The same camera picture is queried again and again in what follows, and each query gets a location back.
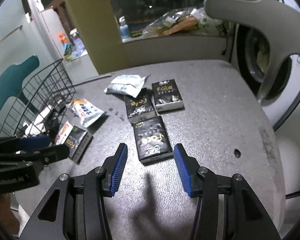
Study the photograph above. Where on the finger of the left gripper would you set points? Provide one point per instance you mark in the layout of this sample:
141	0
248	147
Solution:
15	144
48	155

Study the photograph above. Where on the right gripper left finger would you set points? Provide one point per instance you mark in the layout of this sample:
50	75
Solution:
73	207

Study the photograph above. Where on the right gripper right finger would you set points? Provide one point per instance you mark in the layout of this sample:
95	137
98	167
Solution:
244	215

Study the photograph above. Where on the small white orange sachet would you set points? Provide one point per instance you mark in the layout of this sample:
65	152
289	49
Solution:
63	133

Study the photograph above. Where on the black Face tissue pack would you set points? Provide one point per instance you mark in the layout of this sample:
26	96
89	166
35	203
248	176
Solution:
166	96
152	140
77	142
139	108

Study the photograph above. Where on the silver orange snack bag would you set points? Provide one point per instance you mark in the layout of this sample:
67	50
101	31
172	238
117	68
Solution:
86	111

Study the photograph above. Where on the pale blue white pouch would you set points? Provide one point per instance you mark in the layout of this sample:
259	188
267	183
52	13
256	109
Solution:
130	85

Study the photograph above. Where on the clutter pile on sill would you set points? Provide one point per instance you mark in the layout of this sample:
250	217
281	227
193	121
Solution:
186	20

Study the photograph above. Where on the black item in basket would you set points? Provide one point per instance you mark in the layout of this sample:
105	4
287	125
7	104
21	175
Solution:
57	102

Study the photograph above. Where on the teal plastic chair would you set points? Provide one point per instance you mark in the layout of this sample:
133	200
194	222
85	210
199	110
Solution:
12	78

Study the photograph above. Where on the clear spray bottle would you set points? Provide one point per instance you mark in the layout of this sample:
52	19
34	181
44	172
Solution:
80	47

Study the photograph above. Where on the orange spray bottle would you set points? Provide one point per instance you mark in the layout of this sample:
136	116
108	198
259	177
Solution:
64	40

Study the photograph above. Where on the blue bottle on sill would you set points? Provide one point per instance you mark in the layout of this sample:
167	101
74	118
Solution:
124	29

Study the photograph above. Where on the black wire basket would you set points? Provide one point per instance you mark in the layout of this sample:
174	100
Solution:
18	119

